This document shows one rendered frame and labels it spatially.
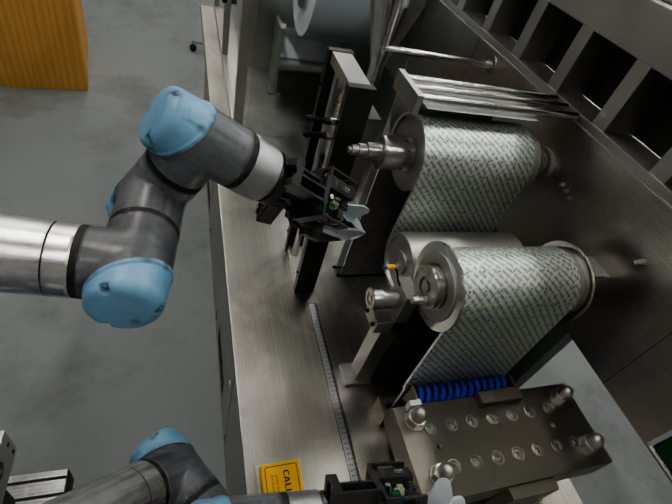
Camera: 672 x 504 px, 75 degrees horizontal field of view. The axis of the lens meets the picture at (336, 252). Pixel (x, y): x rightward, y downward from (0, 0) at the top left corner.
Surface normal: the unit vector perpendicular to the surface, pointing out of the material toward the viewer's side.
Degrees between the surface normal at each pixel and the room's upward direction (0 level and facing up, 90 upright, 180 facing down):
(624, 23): 90
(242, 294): 0
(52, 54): 90
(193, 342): 0
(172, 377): 0
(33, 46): 90
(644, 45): 90
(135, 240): 9
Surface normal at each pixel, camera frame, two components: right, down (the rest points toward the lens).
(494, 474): 0.23, -0.69
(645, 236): -0.94, 0.01
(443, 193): 0.23, 0.75
